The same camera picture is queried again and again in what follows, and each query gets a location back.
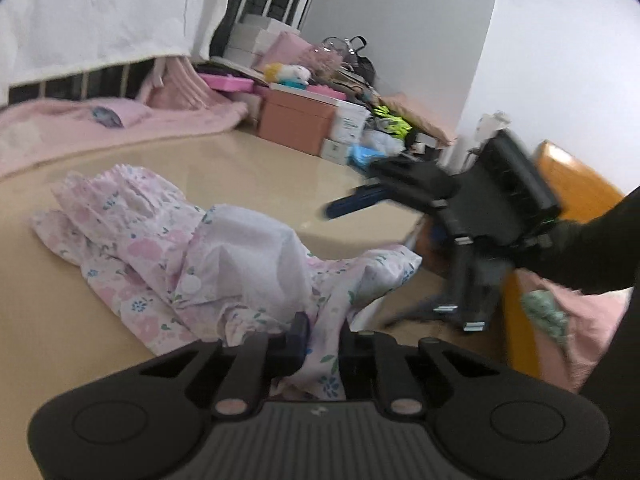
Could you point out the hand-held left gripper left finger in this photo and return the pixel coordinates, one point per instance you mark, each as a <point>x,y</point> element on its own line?
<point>300,332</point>

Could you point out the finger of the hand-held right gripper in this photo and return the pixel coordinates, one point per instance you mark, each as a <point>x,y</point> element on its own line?
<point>470,285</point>
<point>385,185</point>

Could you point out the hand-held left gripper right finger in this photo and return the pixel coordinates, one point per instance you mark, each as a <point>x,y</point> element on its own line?
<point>346,342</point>

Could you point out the pink floral dress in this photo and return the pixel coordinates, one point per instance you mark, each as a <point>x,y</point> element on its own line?
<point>200,260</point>

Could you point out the person's right forearm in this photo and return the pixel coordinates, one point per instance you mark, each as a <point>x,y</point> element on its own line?
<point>585,250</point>

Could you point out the blue plastic packet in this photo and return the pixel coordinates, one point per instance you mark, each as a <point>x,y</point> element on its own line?
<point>367,154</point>

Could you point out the neon yellow green item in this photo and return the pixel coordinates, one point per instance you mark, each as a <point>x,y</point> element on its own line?
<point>394,122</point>

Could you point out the orange wooden chair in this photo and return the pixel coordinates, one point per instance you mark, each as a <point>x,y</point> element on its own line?
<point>570,180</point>

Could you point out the white labelled box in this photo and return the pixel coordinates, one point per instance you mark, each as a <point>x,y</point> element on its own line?
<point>347,122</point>

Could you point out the green patterned cloth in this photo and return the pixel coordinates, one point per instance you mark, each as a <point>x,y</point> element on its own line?
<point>546,312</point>

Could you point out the salmon cardboard box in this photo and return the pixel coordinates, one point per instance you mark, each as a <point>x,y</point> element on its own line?
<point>295,122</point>

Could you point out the black handbag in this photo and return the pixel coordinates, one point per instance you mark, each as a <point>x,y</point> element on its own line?
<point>361,62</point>

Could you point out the yellow white plush toy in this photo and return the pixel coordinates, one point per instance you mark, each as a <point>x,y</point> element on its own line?
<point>290,74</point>

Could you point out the person's black clothing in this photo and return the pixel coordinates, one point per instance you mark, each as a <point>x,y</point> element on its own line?
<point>615,350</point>

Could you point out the pink paper bag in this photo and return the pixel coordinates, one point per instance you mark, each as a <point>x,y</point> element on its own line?
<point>290,52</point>

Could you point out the pink plastic case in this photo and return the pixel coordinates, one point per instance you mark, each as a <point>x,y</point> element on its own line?
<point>227,81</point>

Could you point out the stack of white boxes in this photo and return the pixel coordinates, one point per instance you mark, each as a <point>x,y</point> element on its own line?
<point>257,40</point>

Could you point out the pink fleece blanket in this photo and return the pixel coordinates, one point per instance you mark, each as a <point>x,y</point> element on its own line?
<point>65,130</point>

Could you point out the white hanging sheet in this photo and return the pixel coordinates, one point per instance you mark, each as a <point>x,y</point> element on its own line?
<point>100,10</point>

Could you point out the dark bed rail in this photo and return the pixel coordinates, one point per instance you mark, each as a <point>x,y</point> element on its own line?
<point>75,82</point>

